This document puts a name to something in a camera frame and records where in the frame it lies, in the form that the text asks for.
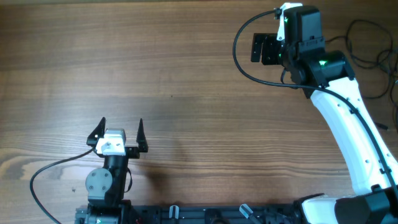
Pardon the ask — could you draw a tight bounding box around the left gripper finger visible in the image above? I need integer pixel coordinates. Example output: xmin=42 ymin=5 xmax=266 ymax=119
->
xmin=136 ymin=118 xmax=149 ymax=152
xmin=86 ymin=117 xmax=106 ymax=147

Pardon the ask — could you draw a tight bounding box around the right camera cable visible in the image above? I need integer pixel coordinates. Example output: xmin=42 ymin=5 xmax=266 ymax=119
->
xmin=231 ymin=9 xmax=398 ymax=200

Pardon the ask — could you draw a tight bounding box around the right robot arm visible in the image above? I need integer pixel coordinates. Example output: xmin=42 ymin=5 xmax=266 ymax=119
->
xmin=251 ymin=2 xmax=397 ymax=223

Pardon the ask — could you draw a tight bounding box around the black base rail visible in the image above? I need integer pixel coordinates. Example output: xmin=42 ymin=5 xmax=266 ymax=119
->
xmin=74 ymin=203 xmax=312 ymax=224

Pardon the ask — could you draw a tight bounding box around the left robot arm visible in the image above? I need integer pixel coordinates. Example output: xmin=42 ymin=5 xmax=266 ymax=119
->
xmin=75 ymin=118 xmax=149 ymax=224

